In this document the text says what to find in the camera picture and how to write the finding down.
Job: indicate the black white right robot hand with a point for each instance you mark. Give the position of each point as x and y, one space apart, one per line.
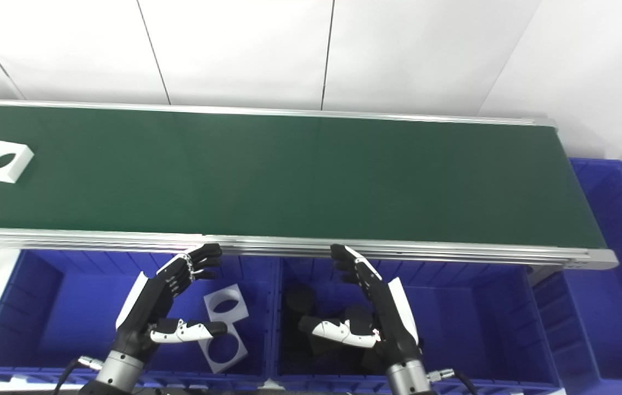
387 312

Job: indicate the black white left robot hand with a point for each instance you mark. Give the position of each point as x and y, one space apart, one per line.
146 307

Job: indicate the white square part round hole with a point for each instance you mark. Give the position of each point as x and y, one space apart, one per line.
217 367
243 310
2 147

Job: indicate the blue bin with black parts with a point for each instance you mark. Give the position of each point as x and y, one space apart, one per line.
470 329

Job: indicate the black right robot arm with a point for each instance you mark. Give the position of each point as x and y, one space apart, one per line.
407 378

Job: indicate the green conveyor belt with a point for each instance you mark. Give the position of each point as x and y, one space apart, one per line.
289 175
398 253

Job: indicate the black block part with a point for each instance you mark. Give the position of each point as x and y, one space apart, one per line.
357 314

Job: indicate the blue bin with white parts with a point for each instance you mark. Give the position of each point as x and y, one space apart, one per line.
69 307

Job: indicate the empty blue plastic bin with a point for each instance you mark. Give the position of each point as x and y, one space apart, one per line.
618 307

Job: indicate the black round part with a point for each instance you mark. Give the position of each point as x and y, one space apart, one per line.
300 300

